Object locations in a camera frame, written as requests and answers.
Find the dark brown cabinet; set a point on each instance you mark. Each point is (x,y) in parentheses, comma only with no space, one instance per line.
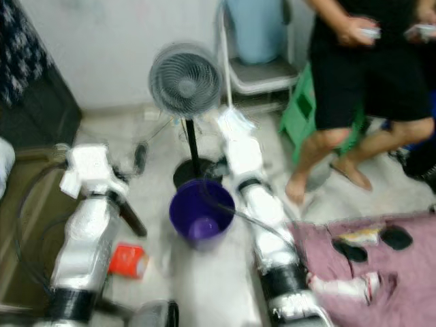
(48,116)

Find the white handheld controller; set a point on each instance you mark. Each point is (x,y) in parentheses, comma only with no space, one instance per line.
(371,33)
(419,31)

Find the purple cartoon print blanket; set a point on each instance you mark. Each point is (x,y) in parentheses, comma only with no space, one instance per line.
(381,286)

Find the white frame grey chair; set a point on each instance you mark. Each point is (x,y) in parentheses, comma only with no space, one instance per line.
(259,75)

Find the grey standing fan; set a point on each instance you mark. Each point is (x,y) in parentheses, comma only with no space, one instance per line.
(186,82)

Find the silver robot left leg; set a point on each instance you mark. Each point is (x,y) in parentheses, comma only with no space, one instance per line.
(153,315)

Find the person right hand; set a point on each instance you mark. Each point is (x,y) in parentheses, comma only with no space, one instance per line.
(354,30)

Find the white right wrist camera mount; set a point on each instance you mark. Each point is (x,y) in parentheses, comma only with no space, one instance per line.
(245,157)

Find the white plastic bag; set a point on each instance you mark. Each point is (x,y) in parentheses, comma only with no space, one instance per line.
(5,170)

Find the person in black clothes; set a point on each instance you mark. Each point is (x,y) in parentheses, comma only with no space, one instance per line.
(361,68)

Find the person left hand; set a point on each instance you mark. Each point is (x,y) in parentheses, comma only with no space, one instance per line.
(430,41)

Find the green plastic stool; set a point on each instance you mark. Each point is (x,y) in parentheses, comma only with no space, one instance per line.
(296,116)

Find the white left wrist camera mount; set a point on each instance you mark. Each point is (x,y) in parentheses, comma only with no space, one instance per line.
(92,167)

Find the purple plastic bucket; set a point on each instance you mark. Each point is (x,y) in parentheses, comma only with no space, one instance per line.
(201,208)

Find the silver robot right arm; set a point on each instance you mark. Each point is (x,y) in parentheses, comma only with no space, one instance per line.
(272,231)

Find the black white floral cloth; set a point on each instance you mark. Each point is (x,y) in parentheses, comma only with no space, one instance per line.
(20,48)

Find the olive brown storage box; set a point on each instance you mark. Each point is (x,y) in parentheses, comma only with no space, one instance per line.
(34,231)

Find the black bag white lettering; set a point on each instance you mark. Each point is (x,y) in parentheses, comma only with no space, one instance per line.
(419,160)

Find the light blue cushion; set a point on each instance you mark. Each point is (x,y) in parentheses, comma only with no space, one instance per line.
(255,30)

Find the dark brown stick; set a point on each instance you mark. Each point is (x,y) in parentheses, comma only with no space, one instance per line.
(129,214)

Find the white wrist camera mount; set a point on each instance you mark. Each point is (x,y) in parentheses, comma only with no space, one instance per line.
(245,157)
(92,167)

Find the red orange snack packet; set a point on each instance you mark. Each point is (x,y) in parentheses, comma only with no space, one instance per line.
(128,260)

